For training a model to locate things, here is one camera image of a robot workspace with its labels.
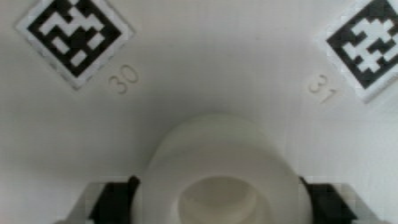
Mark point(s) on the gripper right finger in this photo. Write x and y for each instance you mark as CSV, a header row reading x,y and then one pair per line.
x,y
338,205

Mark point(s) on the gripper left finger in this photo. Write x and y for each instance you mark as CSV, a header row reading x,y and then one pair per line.
x,y
103,203

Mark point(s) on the white round table top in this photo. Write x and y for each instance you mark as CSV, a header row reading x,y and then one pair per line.
x,y
226,56

